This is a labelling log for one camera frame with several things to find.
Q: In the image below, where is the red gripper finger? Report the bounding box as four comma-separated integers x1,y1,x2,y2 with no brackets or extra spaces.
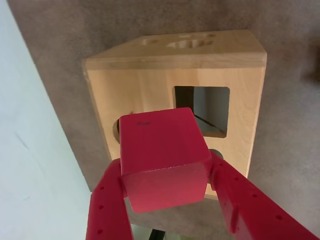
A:
209,152,320,240
85,158,136,240

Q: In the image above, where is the red wooden cube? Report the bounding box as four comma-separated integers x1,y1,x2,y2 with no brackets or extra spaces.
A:
118,107,213,214

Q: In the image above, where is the black furniture base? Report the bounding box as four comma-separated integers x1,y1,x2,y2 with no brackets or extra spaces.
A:
148,228,166,240

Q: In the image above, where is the wooden shape sorter box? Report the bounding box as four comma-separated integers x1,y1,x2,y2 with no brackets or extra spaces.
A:
83,29,267,201

